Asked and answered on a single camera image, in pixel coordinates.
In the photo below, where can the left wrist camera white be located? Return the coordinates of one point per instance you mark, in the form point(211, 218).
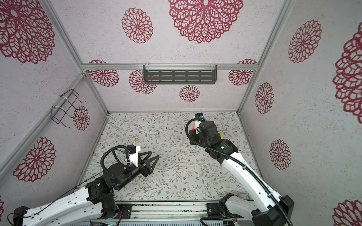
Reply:
point(133, 152)

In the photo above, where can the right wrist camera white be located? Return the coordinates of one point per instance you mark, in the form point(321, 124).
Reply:
point(197, 123)

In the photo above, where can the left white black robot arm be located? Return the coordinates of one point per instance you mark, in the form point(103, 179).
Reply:
point(96, 200)

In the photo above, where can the dark grey wall shelf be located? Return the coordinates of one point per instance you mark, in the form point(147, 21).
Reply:
point(164, 75)

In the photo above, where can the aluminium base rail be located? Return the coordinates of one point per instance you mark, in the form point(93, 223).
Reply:
point(165, 210)

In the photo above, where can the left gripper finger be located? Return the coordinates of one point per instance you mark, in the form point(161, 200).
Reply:
point(143, 156)
point(150, 164)

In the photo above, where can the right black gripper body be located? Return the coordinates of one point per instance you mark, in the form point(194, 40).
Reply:
point(197, 138)

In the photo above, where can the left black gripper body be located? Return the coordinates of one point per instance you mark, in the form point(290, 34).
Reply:
point(143, 170)

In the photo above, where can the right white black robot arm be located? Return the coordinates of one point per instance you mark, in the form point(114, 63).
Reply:
point(267, 207)

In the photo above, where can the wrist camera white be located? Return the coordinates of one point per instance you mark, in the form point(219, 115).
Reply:
point(133, 152)
point(197, 123)

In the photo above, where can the black wire wall basket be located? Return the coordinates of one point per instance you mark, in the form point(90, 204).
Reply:
point(59, 112)

